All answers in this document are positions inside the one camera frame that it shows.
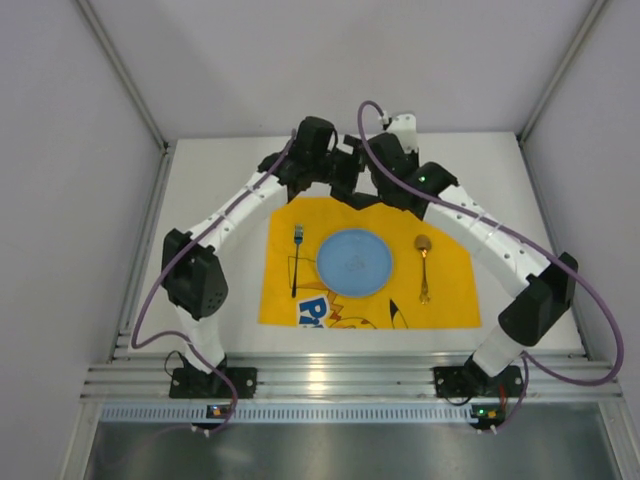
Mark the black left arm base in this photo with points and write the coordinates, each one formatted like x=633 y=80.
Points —
x=190 y=383

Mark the yellow pikachu place mat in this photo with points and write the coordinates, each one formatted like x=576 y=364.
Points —
x=452 y=287

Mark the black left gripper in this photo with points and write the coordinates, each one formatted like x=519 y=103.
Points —
x=343 y=170

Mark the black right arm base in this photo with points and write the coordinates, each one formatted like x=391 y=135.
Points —
x=468 y=381

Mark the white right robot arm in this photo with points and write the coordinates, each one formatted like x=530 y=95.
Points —
x=542 y=291

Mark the aluminium front frame rail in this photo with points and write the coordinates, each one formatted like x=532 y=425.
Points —
x=304 y=377

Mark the left aluminium frame post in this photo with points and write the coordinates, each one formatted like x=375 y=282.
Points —
x=99 y=32

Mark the gold spoon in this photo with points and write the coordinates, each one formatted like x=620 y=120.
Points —
x=422 y=244

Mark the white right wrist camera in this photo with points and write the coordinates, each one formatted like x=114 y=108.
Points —
x=404 y=127

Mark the right aluminium frame post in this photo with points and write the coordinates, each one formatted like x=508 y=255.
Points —
x=570 y=54

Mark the blue plastic plate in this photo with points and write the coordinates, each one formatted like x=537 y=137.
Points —
x=354 y=263

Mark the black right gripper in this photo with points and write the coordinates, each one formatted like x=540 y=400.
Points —
x=382 y=185

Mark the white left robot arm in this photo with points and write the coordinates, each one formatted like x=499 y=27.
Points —
x=192 y=274

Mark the aluminium frame post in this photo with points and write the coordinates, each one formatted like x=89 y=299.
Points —
x=570 y=54
x=99 y=32

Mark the perforated metal cable duct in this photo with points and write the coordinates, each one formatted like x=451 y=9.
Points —
x=298 y=413

